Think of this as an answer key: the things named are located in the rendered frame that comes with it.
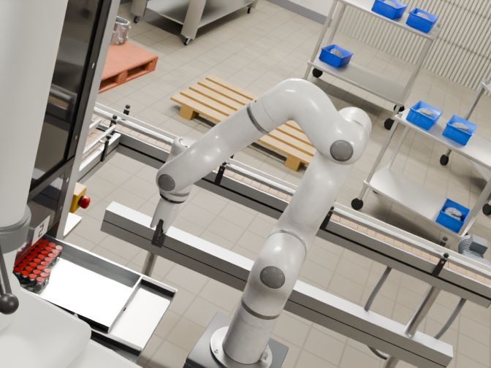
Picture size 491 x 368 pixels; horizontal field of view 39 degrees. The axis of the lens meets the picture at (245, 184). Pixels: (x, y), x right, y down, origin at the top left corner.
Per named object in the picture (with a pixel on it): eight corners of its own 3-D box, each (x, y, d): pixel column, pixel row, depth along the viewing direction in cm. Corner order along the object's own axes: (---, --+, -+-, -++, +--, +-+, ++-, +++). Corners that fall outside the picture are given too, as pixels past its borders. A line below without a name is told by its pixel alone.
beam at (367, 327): (99, 231, 301) (105, 208, 295) (107, 222, 308) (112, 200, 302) (440, 377, 291) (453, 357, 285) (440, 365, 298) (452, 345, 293)
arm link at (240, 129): (259, 147, 160) (165, 204, 174) (275, 125, 174) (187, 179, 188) (237, 115, 159) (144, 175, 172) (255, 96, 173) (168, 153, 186)
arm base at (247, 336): (278, 347, 207) (299, 301, 199) (259, 387, 191) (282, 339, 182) (223, 319, 210) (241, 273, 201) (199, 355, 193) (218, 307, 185)
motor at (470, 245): (454, 281, 282) (469, 255, 276) (451, 247, 307) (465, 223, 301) (481, 293, 281) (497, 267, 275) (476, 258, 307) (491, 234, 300)
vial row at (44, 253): (17, 285, 190) (19, 273, 188) (47, 253, 206) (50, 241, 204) (24, 288, 190) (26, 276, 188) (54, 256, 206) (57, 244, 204)
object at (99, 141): (34, 235, 218) (43, 194, 211) (-10, 216, 219) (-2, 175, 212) (119, 155, 279) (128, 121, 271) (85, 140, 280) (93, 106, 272)
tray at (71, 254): (-7, 287, 187) (-5, 277, 186) (39, 241, 210) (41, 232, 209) (106, 336, 186) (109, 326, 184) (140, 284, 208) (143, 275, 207)
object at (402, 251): (50, 126, 280) (58, 92, 273) (68, 114, 294) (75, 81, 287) (488, 310, 269) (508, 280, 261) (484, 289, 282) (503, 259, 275)
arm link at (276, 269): (285, 301, 196) (316, 236, 185) (269, 339, 180) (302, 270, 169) (247, 284, 198) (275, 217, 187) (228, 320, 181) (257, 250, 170)
